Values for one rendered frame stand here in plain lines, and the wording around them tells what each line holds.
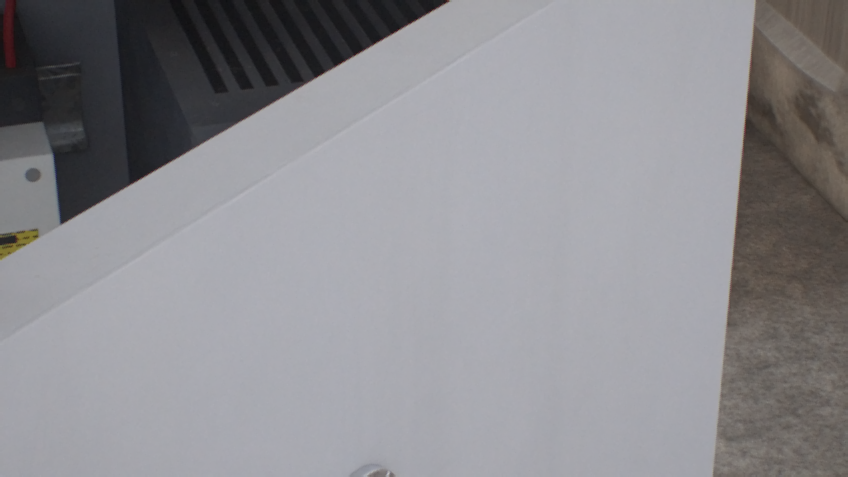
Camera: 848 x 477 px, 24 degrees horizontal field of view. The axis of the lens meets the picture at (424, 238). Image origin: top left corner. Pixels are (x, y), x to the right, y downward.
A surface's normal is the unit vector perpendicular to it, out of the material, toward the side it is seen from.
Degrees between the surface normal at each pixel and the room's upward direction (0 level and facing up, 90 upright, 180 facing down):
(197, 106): 0
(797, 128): 97
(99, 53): 90
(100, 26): 90
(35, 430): 90
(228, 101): 0
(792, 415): 0
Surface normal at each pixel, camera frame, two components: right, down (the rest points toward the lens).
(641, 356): 0.81, 0.30
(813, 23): -0.96, 0.15
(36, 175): 0.30, 0.48
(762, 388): 0.00, -0.86
